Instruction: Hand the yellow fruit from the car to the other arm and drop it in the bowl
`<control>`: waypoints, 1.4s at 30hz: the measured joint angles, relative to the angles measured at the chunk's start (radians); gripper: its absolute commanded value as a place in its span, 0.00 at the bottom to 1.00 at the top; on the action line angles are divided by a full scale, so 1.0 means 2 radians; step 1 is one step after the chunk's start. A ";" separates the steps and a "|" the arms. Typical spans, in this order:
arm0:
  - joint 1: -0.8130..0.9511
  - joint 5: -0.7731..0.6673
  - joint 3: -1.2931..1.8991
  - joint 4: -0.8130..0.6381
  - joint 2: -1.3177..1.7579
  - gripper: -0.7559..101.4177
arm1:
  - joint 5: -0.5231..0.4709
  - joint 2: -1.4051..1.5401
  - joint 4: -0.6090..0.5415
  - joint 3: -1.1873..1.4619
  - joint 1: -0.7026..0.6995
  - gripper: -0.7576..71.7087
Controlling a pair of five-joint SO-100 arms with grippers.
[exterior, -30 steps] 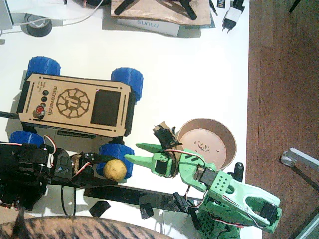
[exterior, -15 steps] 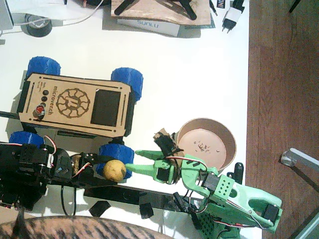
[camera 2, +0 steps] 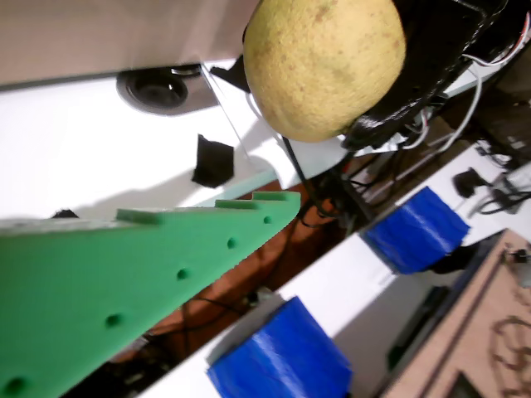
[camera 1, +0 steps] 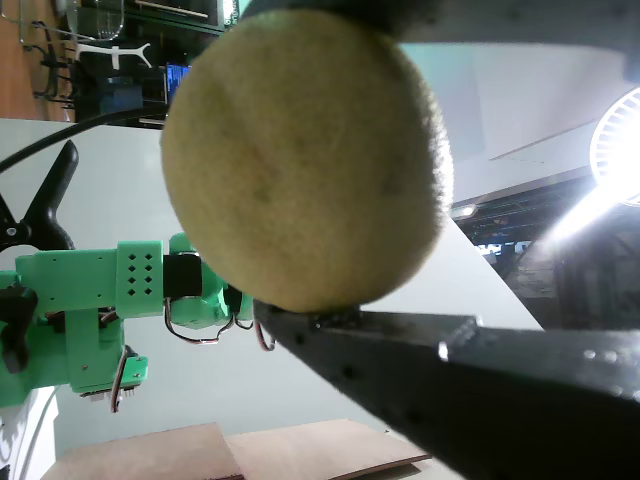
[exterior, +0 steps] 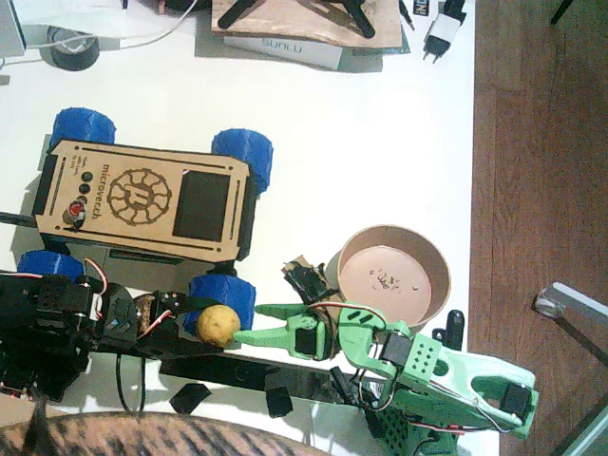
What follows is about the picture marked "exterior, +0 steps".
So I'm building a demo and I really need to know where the small yellow potato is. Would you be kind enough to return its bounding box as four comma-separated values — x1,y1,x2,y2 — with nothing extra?
197,305,242,344

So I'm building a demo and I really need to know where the brown paper bowl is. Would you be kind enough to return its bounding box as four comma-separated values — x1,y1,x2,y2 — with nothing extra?
336,225,451,333

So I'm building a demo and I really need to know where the blue rover wheel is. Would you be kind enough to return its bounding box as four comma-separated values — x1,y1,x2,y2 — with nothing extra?
182,274,257,333
51,107,117,145
17,249,86,279
211,127,276,195

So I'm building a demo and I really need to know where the black plastic scrap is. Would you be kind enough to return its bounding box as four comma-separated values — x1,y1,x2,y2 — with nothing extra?
169,382,212,414

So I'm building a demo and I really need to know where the dark crumpled foil piece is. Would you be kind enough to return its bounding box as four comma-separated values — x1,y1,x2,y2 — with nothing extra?
265,385,294,419

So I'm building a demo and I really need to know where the brown striped fabric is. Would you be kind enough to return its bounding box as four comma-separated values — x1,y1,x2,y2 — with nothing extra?
0,410,333,456

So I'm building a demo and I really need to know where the thin black rod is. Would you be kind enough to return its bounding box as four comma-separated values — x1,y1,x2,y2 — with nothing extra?
0,211,38,228

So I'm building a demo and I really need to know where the black tape roll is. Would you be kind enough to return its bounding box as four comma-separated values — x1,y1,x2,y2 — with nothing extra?
39,26,101,72

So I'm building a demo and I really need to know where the white SUNLU box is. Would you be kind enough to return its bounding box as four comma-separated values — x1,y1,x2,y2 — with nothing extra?
222,31,344,72

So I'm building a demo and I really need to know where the grey metal leg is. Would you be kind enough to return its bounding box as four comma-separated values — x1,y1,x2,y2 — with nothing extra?
534,281,608,367

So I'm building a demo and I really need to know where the wooden board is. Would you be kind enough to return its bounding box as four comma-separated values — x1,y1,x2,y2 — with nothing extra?
210,0,405,51

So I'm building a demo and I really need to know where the white paper sheet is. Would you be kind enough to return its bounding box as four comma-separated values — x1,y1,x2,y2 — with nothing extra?
16,0,189,42

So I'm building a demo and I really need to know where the black round object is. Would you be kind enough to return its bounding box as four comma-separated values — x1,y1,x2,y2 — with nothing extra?
161,0,213,11

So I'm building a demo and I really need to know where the grey metal bar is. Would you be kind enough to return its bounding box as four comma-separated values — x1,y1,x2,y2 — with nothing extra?
553,406,608,456

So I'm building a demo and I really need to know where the grey box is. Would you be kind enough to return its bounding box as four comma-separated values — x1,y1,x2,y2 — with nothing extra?
0,0,29,61

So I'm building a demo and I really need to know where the white black power adapter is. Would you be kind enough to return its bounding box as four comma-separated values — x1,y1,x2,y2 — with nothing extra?
421,0,469,66

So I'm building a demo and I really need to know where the black stick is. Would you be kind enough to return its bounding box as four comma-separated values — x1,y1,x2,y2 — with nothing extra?
549,0,577,26

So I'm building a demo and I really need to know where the white red servo wire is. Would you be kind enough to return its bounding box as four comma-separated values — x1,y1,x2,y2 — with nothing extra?
83,258,108,319

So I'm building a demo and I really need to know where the green arm wrist camera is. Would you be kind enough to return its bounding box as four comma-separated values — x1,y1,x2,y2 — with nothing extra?
280,255,344,314

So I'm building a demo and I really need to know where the long black aluminium rail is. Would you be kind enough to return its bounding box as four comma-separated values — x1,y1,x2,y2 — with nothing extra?
89,339,371,408

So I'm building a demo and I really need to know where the thin black cable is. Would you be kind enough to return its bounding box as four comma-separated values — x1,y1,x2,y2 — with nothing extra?
115,353,148,414

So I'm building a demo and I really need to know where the white cable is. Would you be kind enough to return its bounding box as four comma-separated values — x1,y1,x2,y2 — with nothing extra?
0,0,200,67

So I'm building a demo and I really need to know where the black clamp handle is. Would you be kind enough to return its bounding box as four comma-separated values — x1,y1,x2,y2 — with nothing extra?
332,0,376,39
217,0,267,31

